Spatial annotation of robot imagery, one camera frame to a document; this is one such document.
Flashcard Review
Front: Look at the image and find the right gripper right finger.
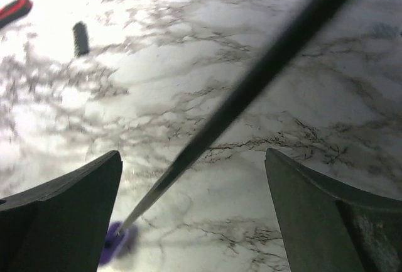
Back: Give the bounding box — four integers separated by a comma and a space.
265, 148, 401, 272

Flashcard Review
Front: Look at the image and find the red black utility knife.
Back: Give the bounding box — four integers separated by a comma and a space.
0, 0, 33, 29

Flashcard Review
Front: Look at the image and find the purple folding umbrella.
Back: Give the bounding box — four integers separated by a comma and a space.
99, 0, 347, 266

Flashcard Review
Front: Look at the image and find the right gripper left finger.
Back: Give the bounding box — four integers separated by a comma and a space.
1, 150, 122, 272

